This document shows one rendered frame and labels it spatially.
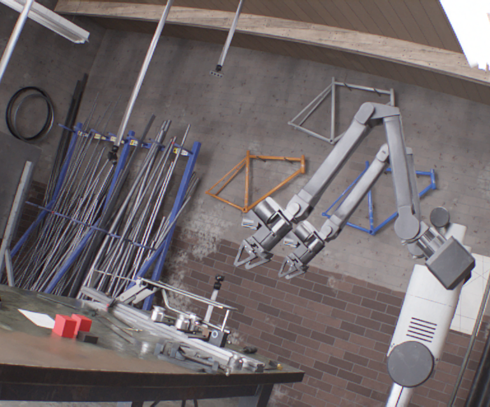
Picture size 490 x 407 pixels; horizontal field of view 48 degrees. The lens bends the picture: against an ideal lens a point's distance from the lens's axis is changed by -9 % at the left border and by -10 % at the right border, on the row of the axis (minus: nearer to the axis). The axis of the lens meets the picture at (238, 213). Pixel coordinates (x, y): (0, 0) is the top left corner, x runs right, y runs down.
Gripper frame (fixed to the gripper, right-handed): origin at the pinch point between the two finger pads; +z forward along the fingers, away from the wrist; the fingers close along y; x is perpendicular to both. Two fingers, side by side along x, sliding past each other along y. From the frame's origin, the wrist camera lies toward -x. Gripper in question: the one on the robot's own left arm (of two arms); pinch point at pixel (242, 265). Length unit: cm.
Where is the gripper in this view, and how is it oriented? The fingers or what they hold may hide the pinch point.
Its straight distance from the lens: 189.4
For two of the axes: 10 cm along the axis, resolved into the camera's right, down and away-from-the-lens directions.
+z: -7.0, 7.0, 1.4
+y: -3.6, -1.7, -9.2
